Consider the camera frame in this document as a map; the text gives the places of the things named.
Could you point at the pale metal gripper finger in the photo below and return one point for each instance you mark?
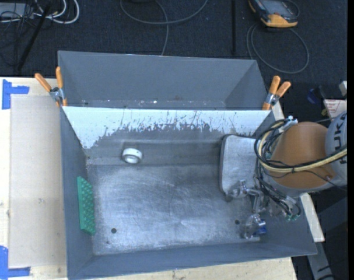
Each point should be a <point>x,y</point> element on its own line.
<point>238,189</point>
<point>254,224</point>

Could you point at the grey cloth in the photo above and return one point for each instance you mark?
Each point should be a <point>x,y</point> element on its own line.
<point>238,162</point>

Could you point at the grey metal bin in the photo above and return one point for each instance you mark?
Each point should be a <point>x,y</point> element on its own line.
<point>165,203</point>

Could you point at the white tape roll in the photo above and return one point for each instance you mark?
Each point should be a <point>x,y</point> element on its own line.
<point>132,155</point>

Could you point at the green flat block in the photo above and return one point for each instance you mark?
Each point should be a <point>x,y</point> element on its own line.
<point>86,205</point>

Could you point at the pale wood flat board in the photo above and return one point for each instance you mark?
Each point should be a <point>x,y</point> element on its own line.
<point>36,171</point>

